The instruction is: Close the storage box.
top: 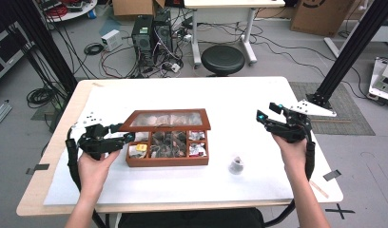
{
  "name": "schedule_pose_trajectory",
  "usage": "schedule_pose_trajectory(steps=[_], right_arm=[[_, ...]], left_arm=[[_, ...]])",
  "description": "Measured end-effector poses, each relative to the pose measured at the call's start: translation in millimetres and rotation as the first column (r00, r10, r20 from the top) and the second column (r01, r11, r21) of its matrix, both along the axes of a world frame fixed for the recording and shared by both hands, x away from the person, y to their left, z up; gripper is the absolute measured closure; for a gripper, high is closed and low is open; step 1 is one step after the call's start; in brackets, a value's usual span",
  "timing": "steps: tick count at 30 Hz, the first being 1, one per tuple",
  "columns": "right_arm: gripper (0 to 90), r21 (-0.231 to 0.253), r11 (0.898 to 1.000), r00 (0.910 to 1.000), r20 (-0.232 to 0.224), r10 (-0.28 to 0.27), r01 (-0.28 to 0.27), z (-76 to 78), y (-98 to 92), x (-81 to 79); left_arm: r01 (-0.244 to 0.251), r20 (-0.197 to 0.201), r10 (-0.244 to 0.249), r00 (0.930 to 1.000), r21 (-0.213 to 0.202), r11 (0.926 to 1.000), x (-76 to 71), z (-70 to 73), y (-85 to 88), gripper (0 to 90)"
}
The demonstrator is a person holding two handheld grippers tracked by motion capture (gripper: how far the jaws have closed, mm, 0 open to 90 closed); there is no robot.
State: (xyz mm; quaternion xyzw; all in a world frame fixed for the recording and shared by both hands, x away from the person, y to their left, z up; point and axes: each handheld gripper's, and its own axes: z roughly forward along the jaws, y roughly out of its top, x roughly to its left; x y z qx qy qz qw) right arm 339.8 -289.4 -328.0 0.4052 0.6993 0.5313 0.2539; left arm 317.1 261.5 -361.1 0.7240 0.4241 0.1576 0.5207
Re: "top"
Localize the round white table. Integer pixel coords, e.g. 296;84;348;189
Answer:
39;0;98;23

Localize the black computer tower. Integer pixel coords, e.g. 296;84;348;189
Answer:
131;14;155;68
153;10;174;55

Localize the grey shelf unit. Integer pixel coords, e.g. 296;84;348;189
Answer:
0;22;34;86

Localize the white packet with red print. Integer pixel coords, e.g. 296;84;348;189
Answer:
188;142;207;158

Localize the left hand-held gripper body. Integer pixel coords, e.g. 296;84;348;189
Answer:
69;111;128;162

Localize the grey carpet mat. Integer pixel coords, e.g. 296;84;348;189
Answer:
288;81;377;137

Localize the person's right hand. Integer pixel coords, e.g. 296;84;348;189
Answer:
271;133;308;184

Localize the coil of black cable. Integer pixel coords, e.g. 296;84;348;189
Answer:
83;42;105;56
26;86;58;109

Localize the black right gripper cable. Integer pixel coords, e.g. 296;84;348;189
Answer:
263;126;317;228

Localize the large cardboard box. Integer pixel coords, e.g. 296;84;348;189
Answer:
290;0;361;37

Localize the white desk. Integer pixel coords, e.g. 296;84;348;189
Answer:
184;0;285;67

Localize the black round stool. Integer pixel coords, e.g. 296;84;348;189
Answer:
201;45;246;78

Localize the black metal stand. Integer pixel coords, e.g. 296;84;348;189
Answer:
305;0;388;110
8;0;79;95

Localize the person's left hand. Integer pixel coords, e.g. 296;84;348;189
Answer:
77;150;121;203

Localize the pile of dark packets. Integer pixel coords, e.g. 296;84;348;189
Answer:
149;131;187;159

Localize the black tape strip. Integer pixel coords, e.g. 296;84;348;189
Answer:
25;162;51;176
322;169;342;182

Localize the wooden box with glass lid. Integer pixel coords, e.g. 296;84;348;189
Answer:
118;108;212;168

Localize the long black floor cable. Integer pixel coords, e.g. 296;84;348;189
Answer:
195;22;371;100

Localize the white box device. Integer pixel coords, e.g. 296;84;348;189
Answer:
101;28;123;52

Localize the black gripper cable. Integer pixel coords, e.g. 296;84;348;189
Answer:
263;126;317;228
65;126;107;228

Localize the thin wooden strip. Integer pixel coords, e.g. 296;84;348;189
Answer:
310;180;330;200

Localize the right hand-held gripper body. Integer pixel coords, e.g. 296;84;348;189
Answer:
263;99;338;144

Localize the small clear packet dark filling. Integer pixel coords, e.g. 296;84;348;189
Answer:
228;155;245;176

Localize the person's dark clothing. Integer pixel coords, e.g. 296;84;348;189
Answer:
117;207;265;228

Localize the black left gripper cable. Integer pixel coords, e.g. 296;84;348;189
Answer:
65;126;107;228

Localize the white flat device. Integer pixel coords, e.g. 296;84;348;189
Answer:
368;56;388;103

